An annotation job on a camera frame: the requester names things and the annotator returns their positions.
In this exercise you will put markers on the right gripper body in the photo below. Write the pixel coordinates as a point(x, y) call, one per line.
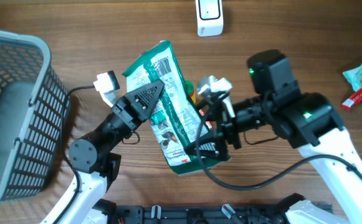
point(227, 129)

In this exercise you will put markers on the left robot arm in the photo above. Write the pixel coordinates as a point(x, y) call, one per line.
point(95, 165)

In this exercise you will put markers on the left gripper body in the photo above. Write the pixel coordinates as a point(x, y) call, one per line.
point(126, 114)

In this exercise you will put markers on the grey plastic basket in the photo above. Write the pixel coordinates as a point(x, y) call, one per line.
point(32, 106)

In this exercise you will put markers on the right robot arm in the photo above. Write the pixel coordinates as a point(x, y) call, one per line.
point(308, 121)

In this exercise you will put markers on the green glove package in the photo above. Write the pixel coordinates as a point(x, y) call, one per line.
point(174, 120)

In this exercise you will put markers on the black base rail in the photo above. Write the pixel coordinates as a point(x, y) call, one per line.
point(129, 214)

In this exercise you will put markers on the red sachet stick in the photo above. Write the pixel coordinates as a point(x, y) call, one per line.
point(352, 100)

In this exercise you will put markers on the red white tissue pack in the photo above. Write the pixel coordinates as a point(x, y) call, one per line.
point(207, 122)

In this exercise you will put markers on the red sriracha sauce bottle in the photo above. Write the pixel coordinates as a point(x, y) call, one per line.
point(190, 90)

